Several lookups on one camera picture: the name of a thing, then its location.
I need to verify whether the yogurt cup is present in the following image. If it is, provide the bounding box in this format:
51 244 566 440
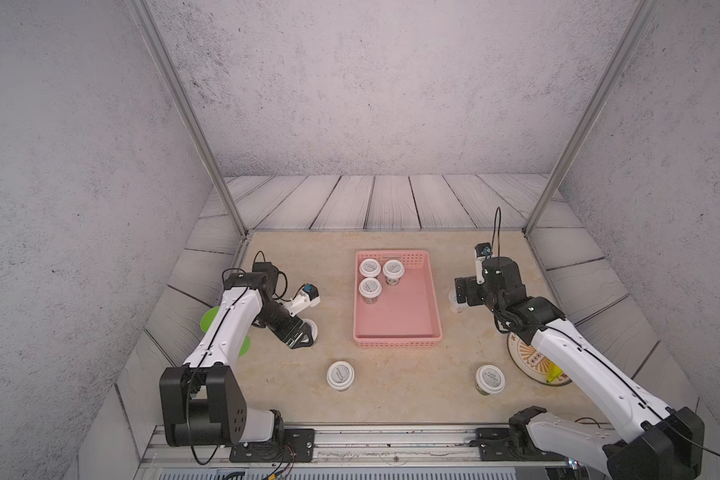
475 364 506 396
303 319 318 343
382 259 405 286
448 290 463 314
358 277 382 304
326 360 356 392
358 258 382 278

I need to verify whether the pink perforated plastic basket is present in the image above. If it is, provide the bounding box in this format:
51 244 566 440
353 250 442 347

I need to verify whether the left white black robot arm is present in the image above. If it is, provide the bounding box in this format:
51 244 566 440
159 261 320 448

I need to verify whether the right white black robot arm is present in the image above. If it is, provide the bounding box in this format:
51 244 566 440
454 256 705 479

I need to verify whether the green plastic cup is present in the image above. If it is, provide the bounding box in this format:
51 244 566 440
200 306 251 357

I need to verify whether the orange patterned plate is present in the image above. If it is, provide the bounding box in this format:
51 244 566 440
507 333 572 387

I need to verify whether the yellow banana bunch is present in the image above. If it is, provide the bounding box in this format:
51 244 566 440
545 362 563 384

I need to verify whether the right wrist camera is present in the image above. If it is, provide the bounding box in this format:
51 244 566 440
474 242 493 285

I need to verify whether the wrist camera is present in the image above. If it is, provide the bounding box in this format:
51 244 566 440
284 283 321 317
474 242 493 285

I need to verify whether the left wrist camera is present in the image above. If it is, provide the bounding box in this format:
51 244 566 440
284 283 321 317

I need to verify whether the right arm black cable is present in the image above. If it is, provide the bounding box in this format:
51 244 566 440
490 206 720 480

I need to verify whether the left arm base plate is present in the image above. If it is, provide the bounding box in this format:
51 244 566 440
229 428 315 463

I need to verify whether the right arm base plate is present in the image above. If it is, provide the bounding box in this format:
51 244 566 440
468 426 567 462

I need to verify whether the aluminium front rail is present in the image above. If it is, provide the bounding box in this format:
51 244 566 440
135 424 607 479

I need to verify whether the right aluminium frame post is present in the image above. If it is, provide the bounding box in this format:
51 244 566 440
522 0 660 239

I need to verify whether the aluminium frame post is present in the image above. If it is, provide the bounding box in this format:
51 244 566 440
127 0 248 237
522 0 660 239

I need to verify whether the left aluminium frame post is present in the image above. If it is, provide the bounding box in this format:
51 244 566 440
127 0 248 237

